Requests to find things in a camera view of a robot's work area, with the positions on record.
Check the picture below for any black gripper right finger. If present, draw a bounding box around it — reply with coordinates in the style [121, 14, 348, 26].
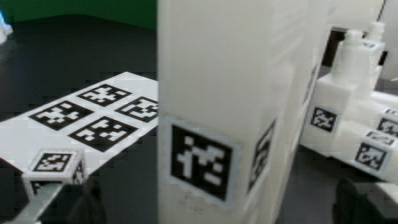
[332, 179, 398, 224]

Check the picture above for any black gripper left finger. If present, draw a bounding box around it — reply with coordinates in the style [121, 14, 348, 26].
[7, 179, 109, 224]

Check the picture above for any flat white chair back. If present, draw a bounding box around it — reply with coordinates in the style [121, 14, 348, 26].
[0, 72, 158, 173]

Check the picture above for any white chair leg with tag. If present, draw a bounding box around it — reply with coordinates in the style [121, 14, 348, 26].
[331, 122, 398, 183]

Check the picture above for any white chair seat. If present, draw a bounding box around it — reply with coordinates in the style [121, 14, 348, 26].
[300, 21, 398, 161]

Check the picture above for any white chair leg front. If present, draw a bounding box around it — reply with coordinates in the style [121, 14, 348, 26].
[377, 108, 398, 138]

